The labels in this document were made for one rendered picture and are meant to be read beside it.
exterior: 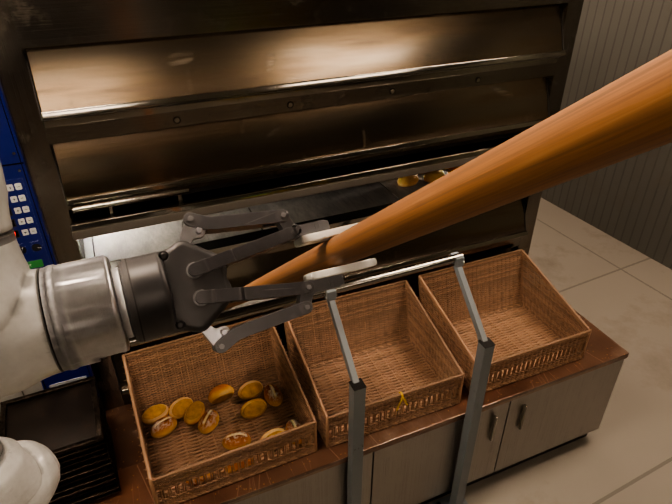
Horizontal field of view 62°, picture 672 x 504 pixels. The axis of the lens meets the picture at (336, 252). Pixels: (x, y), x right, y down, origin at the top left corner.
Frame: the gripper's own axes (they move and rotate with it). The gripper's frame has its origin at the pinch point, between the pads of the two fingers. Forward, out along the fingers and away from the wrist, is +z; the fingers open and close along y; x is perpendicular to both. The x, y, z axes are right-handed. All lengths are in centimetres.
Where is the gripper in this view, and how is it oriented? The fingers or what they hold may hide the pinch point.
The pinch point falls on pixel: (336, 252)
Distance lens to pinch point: 56.3
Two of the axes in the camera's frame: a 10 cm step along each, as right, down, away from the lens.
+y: 2.5, 9.7, -0.6
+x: 3.2, -1.4, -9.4
